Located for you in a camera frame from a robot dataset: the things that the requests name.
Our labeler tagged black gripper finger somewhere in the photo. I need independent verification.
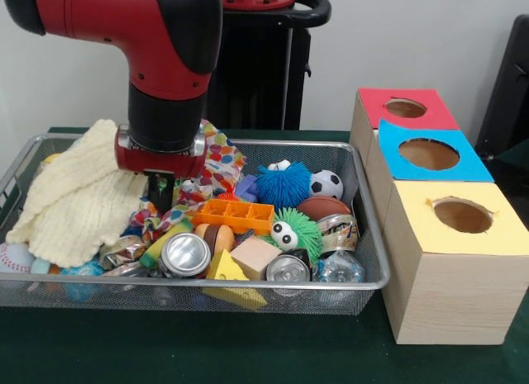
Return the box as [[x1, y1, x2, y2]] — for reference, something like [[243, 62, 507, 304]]
[[163, 176, 176, 216], [149, 175, 163, 216]]

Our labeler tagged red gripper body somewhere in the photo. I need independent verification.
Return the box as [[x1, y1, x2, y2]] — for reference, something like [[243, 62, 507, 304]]
[[114, 124, 207, 180]]

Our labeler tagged colourful patterned cloth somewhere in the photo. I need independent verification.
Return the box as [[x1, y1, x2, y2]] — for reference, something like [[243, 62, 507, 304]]
[[124, 198, 199, 243], [178, 120, 246, 205]]

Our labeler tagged cream yellow waffle cloth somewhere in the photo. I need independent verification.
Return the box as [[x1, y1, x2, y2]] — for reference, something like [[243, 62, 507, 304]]
[[7, 120, 150, 269]]

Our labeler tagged blue spiky ball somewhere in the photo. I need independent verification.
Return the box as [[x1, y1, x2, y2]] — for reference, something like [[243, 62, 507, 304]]
[[255, 159, 313, 209]]

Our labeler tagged green spiky ball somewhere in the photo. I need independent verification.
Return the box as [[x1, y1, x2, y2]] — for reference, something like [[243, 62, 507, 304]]
[[263, 206, 324, 265]]

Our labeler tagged wooden box with three holes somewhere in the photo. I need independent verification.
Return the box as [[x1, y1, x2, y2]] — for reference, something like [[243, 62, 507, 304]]
[[350, 88, 529, 345]]

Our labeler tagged silver metal can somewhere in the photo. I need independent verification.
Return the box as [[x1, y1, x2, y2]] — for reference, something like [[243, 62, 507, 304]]
[[264, 250, 312, 298], [160, 232, 213, 279]]

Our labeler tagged small orange plastic block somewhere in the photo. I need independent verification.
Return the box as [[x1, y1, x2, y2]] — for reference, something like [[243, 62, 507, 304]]
[[192, 198, 275, 236]]

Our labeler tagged yellow plastic block toy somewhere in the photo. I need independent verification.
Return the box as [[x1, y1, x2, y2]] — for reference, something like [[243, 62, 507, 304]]
[[201, 249, 268, 311]]

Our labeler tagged wooden cube block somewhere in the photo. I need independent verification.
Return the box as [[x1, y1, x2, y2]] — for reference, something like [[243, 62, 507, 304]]
[[230, 235, 282, 282]]

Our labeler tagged white baseball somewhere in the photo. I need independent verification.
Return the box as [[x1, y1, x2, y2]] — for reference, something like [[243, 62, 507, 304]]
[[0, 242, 36, 274]]

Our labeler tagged brown toy football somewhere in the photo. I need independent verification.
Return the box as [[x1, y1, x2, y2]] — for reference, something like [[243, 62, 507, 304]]
[[298, 196, 353, 224]]

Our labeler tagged small black white soccer ball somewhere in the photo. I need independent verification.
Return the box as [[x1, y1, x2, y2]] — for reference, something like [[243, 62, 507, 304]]
[[310, 169, 345, 199]]

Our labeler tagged dark green table cloth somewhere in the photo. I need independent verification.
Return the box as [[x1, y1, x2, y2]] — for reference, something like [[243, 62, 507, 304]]
[[0, 126, 529, 384]]

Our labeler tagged black chair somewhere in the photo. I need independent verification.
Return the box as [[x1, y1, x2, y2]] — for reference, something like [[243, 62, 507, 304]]
[[475, 15, 529, 205]]

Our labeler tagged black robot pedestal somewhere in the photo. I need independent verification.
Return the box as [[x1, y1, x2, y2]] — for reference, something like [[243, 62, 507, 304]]
[[203, 0, 331, 129]]

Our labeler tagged shallow wire mesh bin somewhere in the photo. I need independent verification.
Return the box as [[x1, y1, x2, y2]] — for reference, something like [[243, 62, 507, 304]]
[[0, 134, 392, 315]]

